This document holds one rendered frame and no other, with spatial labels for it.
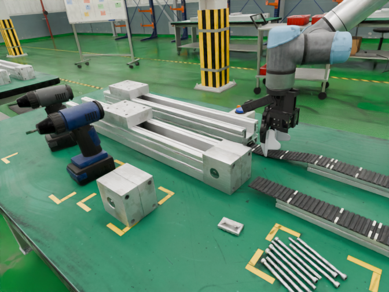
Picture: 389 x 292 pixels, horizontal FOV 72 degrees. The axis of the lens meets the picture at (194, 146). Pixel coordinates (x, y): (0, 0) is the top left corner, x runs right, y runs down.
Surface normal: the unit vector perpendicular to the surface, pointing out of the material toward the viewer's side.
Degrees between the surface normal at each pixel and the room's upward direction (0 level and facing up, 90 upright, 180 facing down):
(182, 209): 0
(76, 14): 90
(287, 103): 90
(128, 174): 0
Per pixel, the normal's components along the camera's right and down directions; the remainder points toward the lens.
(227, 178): -0.66, 0.40
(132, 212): 0.76, 0.27
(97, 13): -0.32, 0.48
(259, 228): -0.07, -0.87
